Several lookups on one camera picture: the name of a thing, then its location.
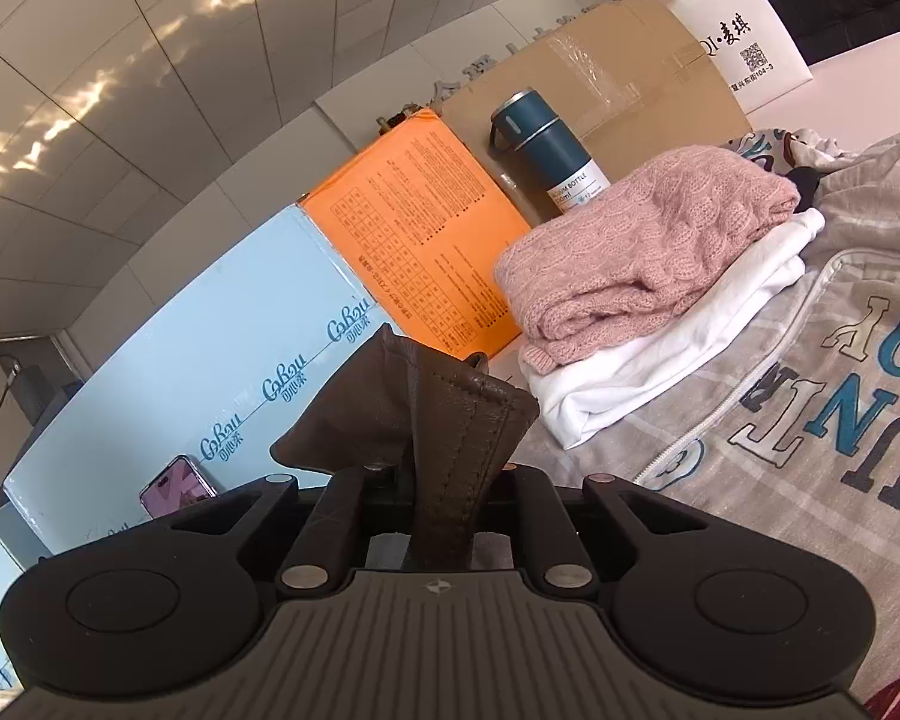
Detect dark sofa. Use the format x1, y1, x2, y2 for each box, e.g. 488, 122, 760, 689
763, 0, 900, 65

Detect grey lettered zip hoodie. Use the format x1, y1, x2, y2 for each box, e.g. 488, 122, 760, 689
510, 127, 900, 720

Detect white tote bag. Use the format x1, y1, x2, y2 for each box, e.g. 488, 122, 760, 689
649, 0, 815, 116

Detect teal and white vacuum bottle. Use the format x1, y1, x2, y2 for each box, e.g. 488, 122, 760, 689
488, 89, 611, 221

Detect large light blue carton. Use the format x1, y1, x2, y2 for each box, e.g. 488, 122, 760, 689
3, 202, 392, 557

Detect white folded garment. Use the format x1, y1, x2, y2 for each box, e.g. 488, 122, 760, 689
517, 208, 827, 452

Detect brown cardboard box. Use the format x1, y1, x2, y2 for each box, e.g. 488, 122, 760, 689
442, 0, 755, 227

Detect crumpled beige printed cloth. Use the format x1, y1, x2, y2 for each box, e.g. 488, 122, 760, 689
723, 125, 865, 182

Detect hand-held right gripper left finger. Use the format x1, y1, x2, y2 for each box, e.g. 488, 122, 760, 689
169, 464, 400, 597

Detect pink knit sweater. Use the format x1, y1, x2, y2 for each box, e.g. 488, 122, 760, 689
492, 143, 803, 375

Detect smartphone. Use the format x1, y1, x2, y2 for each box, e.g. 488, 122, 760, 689
138, 453, 219, 521

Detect brown leather garment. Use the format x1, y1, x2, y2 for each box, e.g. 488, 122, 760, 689
269, 322, 542, 568

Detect orange printed carton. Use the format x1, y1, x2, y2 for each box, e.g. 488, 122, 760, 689
299, 110, 534, 362

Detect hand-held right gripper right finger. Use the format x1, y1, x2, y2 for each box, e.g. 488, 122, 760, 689
494, 463, 719, 598

